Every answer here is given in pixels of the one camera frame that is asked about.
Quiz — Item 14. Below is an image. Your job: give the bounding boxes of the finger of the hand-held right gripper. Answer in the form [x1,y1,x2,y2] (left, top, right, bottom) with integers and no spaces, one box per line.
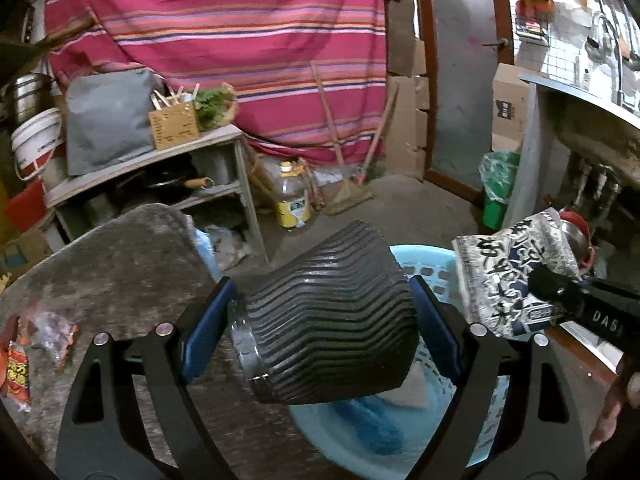
[530,263,594,317]

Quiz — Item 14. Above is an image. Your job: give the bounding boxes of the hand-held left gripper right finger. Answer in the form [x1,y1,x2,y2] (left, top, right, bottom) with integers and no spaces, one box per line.
[400,275,591,480]

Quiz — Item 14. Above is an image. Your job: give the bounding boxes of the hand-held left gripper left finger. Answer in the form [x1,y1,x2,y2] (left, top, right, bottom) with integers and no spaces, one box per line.
[55,277,238,480]

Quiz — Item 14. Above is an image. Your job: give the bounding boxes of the black and white printed packet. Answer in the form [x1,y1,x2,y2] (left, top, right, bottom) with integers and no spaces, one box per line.
[451,208,583,338]

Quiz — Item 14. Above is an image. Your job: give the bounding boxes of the light blue plastic basket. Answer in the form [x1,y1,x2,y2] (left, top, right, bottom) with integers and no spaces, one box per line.
[287,245,511,471]

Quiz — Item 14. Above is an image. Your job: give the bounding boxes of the black ribbed paper cup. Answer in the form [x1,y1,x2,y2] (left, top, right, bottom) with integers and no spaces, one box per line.
[227,220,421,406]

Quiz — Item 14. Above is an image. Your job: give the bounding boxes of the red snack packet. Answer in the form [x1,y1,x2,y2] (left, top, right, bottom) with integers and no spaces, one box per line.
[0,342,32,413]

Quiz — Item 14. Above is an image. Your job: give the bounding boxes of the person's right hand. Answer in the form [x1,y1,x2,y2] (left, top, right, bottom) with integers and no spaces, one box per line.
[589,370,640,453]

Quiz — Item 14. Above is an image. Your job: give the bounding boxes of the red rimmed metal bowl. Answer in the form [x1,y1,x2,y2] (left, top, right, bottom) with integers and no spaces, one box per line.
[559,210,597,267]

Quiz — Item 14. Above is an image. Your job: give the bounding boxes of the clear plastic bag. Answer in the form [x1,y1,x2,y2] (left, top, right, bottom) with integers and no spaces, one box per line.
[204,225,251,273]

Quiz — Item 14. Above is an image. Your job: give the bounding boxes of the blue plastic wrapper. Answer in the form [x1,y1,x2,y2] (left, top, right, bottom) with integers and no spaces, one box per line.
[334,397,404,453]

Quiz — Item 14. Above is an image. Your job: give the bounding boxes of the straw broom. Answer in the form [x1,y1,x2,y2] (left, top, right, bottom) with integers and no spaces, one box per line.
[310,60,373,216]

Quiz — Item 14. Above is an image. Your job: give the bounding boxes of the yellow cooking oil bottle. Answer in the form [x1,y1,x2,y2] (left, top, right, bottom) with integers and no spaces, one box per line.
[272,160,312,231]

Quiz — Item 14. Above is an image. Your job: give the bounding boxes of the clear orange snack wrapper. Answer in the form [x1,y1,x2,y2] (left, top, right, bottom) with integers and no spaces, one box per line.
[22,310,80,368]

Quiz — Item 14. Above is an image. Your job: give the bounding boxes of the concrete sink counter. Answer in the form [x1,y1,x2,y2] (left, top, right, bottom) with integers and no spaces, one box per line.
[520,72,640,201]

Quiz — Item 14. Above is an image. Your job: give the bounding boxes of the brown cardboard box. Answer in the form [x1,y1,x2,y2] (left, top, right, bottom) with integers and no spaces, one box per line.
[491,63,533,153]

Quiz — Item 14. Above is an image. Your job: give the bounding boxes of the wooden shelf table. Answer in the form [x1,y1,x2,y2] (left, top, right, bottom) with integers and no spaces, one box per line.
[45,122,271,266]

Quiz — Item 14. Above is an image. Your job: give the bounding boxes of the cardboard box with blue print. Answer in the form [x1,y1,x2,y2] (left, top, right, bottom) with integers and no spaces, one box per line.
[0,225,56,281]

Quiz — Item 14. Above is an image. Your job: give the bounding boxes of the flat cardboard pieces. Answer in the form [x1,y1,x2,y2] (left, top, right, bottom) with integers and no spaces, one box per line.
[386,40,431,178]

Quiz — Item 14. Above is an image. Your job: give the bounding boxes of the cardboard box with sticks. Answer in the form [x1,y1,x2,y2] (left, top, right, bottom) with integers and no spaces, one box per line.
[148,85,200,151]

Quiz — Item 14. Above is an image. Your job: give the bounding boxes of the red plastic basket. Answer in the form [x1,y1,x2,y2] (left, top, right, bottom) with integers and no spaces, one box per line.
[4,180,48,233]

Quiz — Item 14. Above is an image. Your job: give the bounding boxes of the green leafy vegetables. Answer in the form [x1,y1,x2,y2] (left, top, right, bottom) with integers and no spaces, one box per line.
[192,85,238,131]

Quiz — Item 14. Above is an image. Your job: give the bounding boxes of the grey metal door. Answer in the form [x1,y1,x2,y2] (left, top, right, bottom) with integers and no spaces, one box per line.
[417,0,513,201]

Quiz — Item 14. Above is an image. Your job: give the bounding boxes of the grey fabric cover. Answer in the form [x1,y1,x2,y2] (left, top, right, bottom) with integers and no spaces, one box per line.
[65,69,166,177]

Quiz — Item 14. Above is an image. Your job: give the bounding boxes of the white plastic bucket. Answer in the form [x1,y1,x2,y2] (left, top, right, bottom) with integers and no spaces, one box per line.
[11,107,66,181]

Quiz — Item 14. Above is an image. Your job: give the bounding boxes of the metal faucet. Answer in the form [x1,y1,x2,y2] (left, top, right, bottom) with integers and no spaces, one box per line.
[584,12,628,106]

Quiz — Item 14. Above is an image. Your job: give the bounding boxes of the metal pot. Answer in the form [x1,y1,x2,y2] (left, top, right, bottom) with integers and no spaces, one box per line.
[2,74,53,126]

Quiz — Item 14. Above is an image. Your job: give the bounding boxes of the pink striped cloth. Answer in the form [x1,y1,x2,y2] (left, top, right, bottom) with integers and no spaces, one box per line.
[44,0,388,166]

